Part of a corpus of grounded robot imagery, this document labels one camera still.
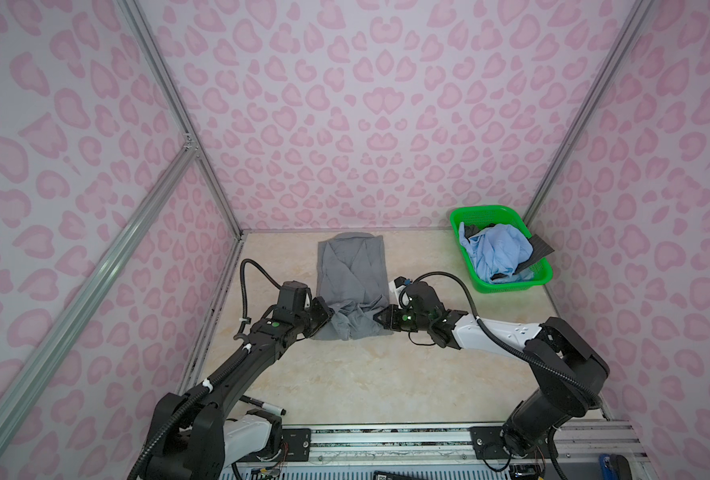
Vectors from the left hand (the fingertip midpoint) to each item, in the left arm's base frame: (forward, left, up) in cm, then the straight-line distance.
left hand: (337, 305), depth 84 cm
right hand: (-2, -10, -2) cm, 11 cm away
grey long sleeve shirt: (+17, -3, -10) cm, 20 cm away
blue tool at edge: (-38, -62, -9) cm, 73 cm away
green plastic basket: (+15, -65, -6) cm, 68 cm away
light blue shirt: (+18, -50, +1) cm, 53 cm away
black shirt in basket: (+22, -67, -3) cm, 71 cm away
